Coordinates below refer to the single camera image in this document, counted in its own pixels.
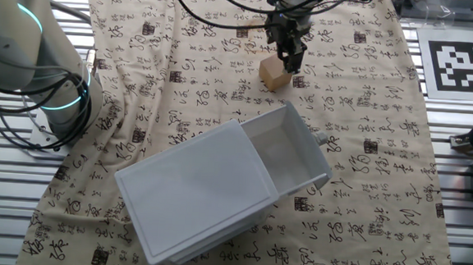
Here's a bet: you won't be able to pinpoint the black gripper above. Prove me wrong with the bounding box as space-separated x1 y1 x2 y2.
262 10 314 76

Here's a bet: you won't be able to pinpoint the wooden cube block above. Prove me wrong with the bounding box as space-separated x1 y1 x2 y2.
257 53 296 94

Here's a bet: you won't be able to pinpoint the white drawer with knob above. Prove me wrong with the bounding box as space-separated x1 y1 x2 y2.
235 98 338 201

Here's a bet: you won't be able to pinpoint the white plastic drawer cabinet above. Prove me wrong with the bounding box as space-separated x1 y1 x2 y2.
108 112 286 265

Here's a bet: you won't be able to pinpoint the black white fiducial marker board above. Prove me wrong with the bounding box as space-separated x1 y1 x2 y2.
413 27 473 103

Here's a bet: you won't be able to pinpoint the beige calligraphy print cloth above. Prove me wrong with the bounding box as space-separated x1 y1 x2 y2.
15 0 472 265

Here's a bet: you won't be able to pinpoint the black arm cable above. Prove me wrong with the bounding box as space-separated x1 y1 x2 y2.
167 0 377 39

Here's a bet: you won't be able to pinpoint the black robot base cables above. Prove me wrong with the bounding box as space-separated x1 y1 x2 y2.
0 67 95 156

